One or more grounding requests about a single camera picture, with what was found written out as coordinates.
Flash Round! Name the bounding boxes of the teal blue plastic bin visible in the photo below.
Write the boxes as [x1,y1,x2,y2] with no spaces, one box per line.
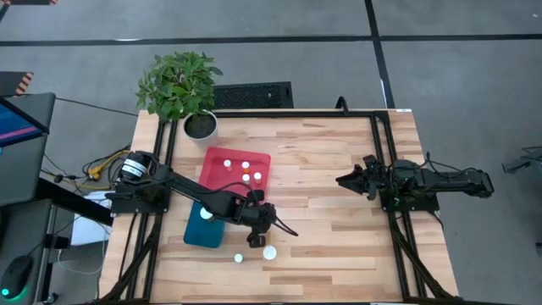
[183,201,228,249]

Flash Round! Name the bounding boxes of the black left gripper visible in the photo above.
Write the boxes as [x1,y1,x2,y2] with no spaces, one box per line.
[237,199,279,249]

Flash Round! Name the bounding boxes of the green plant in white pot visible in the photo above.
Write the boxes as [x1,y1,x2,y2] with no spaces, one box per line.
[135,51,224,149]

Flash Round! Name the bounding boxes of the thin black floor cable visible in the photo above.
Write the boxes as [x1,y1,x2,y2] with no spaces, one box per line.
[54,97,140,117]

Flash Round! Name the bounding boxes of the white box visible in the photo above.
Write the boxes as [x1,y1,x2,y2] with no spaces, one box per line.
[70,190,113,247]

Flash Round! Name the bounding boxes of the black computer mouse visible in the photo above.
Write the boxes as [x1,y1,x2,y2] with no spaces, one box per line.
[0,255,34,300]

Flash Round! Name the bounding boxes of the yellow cable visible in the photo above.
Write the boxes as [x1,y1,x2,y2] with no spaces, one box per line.
[82,148,131,191]

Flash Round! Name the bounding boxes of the pink-red plastic bin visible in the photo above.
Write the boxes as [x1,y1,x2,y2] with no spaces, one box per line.
[197,146,272,203]

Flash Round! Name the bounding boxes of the grey desk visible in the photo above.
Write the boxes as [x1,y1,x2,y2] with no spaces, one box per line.
[0,91,58,305]

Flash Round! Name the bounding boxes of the black tripod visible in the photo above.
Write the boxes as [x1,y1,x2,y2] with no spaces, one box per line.
[501,146,542,175]

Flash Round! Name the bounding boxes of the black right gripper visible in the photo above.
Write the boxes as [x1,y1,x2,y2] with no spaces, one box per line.
[335,163,398,201]

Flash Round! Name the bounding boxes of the computer monitor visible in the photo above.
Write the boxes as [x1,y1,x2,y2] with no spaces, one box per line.
[0,96,51,148]

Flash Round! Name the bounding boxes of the hazard striped mat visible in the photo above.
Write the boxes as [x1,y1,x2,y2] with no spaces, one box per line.
[0,70,35,97]

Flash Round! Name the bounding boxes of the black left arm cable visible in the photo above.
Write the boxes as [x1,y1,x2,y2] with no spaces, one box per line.
[273,215,300,237]

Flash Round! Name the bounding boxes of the black aluminium table frame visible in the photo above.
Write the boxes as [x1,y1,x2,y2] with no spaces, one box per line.
[99,108,461,304]

